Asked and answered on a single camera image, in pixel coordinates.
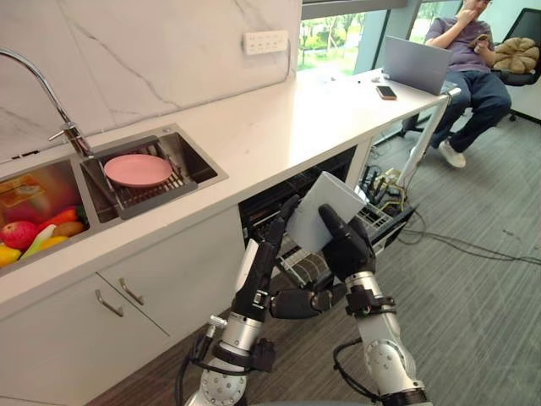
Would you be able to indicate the white cabinet door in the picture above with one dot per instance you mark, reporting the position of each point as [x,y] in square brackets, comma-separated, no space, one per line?
[63,351]
[190,262]

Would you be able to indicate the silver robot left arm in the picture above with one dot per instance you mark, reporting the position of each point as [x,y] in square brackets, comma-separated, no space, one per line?
[241,332]

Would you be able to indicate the person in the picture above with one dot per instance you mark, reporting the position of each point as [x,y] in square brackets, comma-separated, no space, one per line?
[477,84]

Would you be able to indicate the smartphone with pink case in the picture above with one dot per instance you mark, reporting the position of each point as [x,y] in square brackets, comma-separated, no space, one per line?
[386,92]

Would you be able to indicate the orange toy carrot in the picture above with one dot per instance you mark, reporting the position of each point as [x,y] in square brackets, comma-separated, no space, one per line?
[61,216]

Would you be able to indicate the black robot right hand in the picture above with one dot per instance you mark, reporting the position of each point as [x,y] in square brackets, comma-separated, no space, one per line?
[351,249]

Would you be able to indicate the red toy apple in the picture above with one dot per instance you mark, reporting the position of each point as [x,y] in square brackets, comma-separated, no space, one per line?
[19,233]

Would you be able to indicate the chrome gooseneck faucet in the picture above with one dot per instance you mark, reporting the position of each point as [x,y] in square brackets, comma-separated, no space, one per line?
[78,139]

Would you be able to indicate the grey laptop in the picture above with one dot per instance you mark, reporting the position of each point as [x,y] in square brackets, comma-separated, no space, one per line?
[416,63]

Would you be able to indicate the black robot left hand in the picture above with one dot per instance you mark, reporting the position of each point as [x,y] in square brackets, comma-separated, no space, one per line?
[253,279]

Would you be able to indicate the white wall socket strip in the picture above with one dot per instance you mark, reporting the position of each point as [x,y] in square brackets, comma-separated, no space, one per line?
[265,42]

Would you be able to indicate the white dishwasher cutlery basket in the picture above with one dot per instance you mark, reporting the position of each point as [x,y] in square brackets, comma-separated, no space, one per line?
[376,216]

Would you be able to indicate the stainless steel double sink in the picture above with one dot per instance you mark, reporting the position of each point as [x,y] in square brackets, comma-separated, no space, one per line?
[198,165]

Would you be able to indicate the built-in dishwasher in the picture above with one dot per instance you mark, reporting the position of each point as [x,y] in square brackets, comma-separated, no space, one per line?
[262,211]

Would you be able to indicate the yellow toy pepper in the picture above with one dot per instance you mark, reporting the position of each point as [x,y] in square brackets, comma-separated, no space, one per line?
[8,256]

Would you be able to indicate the brown pumpkin cushion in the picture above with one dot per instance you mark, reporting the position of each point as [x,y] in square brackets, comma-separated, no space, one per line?
[517,55]

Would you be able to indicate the dark sink drain rack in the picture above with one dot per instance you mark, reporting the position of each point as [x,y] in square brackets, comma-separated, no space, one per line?
[145,199]

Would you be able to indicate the pink plate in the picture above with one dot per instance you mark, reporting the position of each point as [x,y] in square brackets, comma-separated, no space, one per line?
[137,169]

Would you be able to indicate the brown toy kiwi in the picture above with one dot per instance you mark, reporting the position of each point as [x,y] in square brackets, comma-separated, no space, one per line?
[69,228]

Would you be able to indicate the yellow toy lemon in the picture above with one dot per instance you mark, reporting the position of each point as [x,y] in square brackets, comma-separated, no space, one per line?
[55,242]

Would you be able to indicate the white table leg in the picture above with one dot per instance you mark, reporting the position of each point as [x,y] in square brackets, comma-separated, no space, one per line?
[422,139]

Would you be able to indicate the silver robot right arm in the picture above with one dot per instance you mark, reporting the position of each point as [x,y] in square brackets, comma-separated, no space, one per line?
[382,334]

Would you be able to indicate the pale grey square cup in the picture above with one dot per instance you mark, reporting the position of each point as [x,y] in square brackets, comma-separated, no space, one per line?
[310,220]

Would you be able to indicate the window with green view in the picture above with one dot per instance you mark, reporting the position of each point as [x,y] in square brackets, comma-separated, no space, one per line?
[329,38]

